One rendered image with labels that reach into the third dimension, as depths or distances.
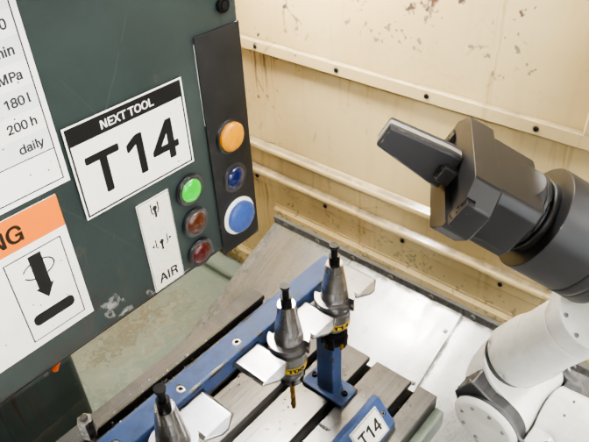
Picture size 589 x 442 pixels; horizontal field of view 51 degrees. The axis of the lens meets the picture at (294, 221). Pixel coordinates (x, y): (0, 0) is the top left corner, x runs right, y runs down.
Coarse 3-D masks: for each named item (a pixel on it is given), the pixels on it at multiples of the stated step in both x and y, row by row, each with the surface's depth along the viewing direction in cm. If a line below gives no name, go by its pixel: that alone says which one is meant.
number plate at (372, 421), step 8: (368, 416) 110; (376, 416) 111; (360, 424) 109; (368, 424) 110; (376, 424) 111; (384, 424) 112; (352, 432) 108; (360, 432) 109; (368, 432) 110; (376, 432) 110; (384, 432) 111; (352, 440) 107; (360, 440) 108; (368, 440) 109; (376, 440) 110
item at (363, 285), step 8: (344, 272) 102; (352, 272) 102; (360, 272) 102; (352, 280) 101; (360, 280) 101; (368, 280) 101; (352, 288) 99; (360, 288) 99; (368, 288) 99; (360, 296) 98
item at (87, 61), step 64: (64, 0) 35; (128, 0) 39; (192, 0) 42; (64, 64) 37; (128, 64) 40; (192, 64) 45; (192, 128) 47; (64, 192) 40; (128, 256) 47; (0, 384) 42
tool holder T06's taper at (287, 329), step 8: (280, 312) 86; (288, 312) 85; (296, 312) 87; (280, 320) 86; (288, 320) 86; (296, 320) 87; (280, 328) 87; (288, 328) 87; (296, 328) 87; (280, 336) 88; (288, 336) 87; (296, 336) 88; (280, 344) 88; (288, 344) 88; (296, 344) 88
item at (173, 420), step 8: (176, 408) 74; (160, 416) 72; (168, 416) 72; (176, 416) 73; (160, 424) 73; (168, 424) 73; (176, 424) 74; (184, 424) 75; (160, 432) 74; (168, 432) 73; (176, 432) 74; (184, 432) 75; (160, 440) 74; (168, 440) 74; (176, 440) 74; (184, 440) 75
